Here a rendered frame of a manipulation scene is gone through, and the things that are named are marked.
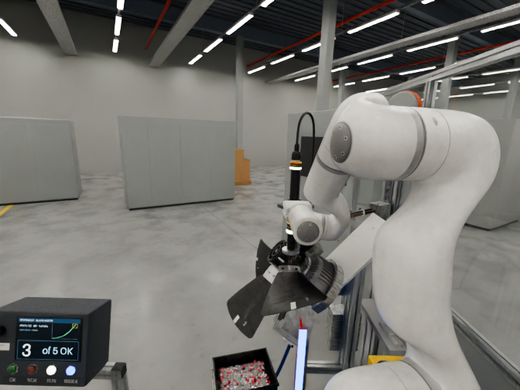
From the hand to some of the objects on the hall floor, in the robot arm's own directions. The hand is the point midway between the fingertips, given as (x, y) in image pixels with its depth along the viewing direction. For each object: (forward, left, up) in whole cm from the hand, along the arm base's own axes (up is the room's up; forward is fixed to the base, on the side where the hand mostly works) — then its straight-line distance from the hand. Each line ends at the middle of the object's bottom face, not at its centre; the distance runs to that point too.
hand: (293, 202), depth 102 cm
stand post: (+1, -37, -147) cm, 152 cm away
